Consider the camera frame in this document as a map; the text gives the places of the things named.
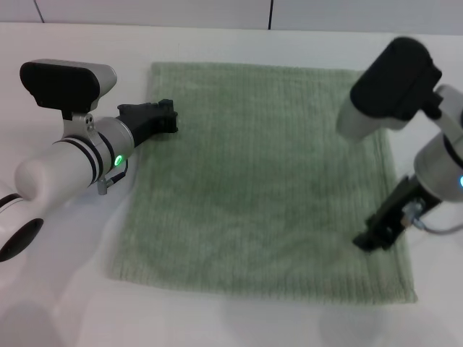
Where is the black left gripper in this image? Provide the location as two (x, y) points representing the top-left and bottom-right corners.
(117, 98), (179, 147)

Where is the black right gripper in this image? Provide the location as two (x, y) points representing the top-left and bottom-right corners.
(352, 174), (436, 253)

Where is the green ribbed towel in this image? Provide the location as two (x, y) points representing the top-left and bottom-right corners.
(106, 61), (419, 304)

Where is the grey right wrist cable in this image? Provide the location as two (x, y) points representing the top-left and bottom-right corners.
(401, 203), (463, 235)

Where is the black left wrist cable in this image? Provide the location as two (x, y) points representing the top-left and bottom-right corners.
(96, 158), (129, 195)

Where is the left wrist camera housing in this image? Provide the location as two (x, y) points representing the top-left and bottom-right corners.
(20, 59), (119, 122)

